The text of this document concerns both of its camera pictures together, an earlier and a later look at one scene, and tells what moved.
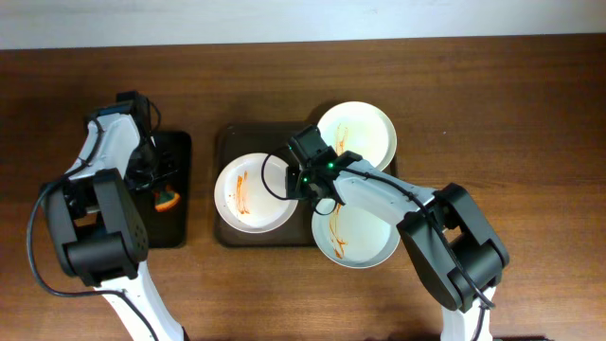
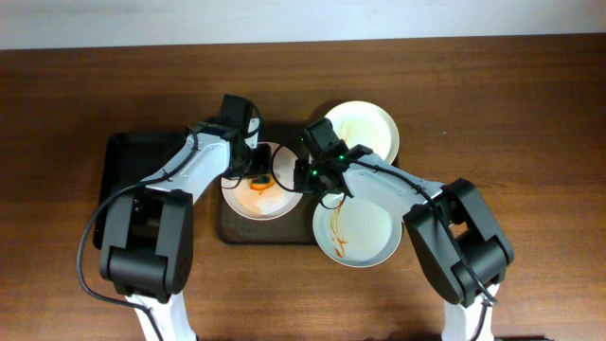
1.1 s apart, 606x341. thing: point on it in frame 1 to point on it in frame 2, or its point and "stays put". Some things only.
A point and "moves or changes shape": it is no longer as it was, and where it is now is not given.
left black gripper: [158, 178] to [258, 167]
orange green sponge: [165, 200] moves or changes shape
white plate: [354, 237] stays put
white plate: [361, 128] stays put
